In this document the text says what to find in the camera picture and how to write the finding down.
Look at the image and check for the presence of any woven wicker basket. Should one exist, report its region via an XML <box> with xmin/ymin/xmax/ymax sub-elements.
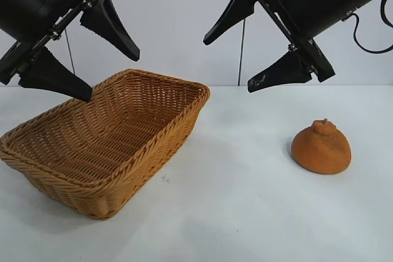
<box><xmin>0</xmin><ymin>68</ymin><xmax>211</xmax><ymax>220</ymax></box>

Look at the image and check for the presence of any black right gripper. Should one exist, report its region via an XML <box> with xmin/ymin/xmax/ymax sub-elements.
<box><xmin>202</xmin><ymin>0</ymin><xmax>354</xmax><ymax>93</ymax></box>

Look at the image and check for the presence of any orange fruit with knob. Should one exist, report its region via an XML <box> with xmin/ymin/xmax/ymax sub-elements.
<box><xmin>290</xmin><ymin>118</ymin><xmax>352</xmax><ymax>175</ymax></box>

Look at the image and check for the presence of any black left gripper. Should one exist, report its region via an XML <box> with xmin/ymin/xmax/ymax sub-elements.
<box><xmin>0</xmin><ymin>0</ymin><xmax>141</xmax><ymax>102</ymax></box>

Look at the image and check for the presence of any thin black cable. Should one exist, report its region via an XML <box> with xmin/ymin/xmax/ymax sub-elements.
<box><xmin>343</xmin><ymin>12</ymin><xmax>393</xmax><ymax>55</ymax></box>
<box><xmin>381</xmin><ymin>0</ymin><xmax>393</xmax><ymax>28</ymax></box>

